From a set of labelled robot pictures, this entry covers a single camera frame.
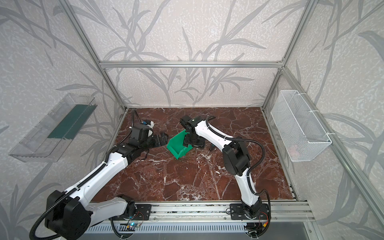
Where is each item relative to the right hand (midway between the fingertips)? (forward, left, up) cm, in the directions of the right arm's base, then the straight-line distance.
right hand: (191, 142), depth 90 cm
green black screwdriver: (+1, -14, -8) cm, 16 cm away
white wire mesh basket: (-13, -49, +26) cm, 57 cm away
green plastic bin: (+4, +11, -11) cm, 16 cm away
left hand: (0, +14, +10) cm, 17 cm away
